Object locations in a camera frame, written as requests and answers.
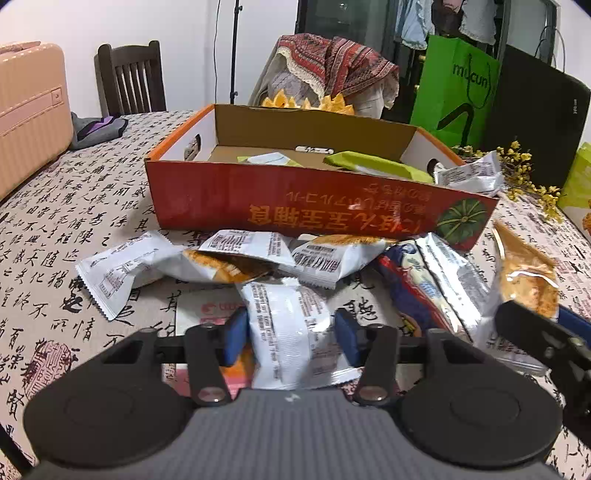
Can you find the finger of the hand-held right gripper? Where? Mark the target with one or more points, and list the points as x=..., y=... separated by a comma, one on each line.
x=577, y=321
x=521, y=323

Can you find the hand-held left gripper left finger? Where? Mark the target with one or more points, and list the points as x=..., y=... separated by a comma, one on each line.
x=236, y=332

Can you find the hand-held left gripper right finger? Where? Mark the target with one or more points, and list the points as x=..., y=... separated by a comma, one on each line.
x=346, y=337

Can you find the clear orange cracker packet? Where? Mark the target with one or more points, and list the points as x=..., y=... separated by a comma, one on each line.
x=526, y=277

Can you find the red snack packet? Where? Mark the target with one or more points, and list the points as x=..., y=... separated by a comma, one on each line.
x=397, y=286

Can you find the pile of snack packets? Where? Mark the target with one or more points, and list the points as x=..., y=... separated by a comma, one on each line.
x=318, y=258

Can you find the red cardboard box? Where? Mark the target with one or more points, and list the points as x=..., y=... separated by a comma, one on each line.
x=231, y=198

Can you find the long green snack packet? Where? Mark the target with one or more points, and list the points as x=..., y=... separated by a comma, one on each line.
x=369, y=164

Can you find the lime green snack box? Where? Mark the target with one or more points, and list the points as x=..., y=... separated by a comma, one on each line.
x=579, y=184

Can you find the yellow flower branch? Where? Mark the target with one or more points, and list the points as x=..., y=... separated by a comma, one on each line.
x=521, y=159

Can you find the small white packet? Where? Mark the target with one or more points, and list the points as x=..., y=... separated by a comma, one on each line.
x=314, y=149

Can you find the calligraphy print tablecloth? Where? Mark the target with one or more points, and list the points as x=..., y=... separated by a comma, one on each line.
x=69, y=230

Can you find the black paper bag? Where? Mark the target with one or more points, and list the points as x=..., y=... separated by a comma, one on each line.
x=545, y=115

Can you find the yellow sunflower decoration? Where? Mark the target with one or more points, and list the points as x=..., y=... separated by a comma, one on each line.
x=339, y=104

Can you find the dark grey purple cloth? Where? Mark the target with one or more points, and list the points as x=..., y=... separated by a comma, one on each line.
x=99, y=129

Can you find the green paper bag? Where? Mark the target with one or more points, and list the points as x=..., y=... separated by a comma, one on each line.
x=438, y=92

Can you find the dark wooden chair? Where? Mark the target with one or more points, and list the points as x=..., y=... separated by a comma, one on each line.
x=129, y=78

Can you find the studio lamp on stand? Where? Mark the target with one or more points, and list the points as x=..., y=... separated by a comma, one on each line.
x=235, y=46

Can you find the pink suitcase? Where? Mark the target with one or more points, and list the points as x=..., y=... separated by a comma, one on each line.
x=32, y=115

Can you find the hanging white garment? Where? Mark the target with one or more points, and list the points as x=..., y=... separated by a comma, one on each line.
x=478, y=21

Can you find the hanging light blue shirt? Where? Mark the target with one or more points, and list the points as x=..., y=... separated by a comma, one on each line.
x=415, y=23

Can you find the black framed glass door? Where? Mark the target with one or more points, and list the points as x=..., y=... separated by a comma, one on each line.
x=332, y=18

